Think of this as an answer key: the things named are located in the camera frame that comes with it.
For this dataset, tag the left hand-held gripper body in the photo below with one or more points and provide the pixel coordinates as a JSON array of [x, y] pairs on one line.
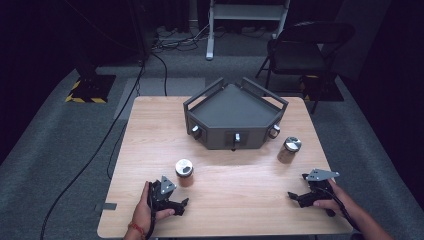
[[160, 193]]

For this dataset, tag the person's right hand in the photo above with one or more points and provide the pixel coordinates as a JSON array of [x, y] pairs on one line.
[[335, 200]]

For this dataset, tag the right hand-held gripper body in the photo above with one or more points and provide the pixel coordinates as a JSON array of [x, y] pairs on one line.
[[319, 186]]

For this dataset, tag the grey tape strip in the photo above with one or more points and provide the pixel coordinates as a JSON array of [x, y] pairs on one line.
[[107, 206]]

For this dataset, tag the white metal stand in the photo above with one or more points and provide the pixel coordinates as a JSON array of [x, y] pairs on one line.
[[246, 11]]

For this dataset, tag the black folding chair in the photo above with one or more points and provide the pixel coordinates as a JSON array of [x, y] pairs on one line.
[[300, 56]]

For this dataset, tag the black stand base hazard stripes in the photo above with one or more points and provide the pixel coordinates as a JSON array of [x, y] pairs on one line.
[[321, 88], [91, 88]]

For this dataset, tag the dark grey metal bin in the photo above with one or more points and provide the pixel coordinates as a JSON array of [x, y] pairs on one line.
[[233, 113]]

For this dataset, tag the brown spice jar silver lid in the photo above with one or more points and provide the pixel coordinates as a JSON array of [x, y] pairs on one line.
[[289, 150]]

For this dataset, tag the orange spice jar silver lid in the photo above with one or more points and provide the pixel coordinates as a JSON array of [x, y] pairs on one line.
[[184, 173]]

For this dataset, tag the person's left hand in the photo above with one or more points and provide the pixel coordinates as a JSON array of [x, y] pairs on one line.
[[144, 211]]

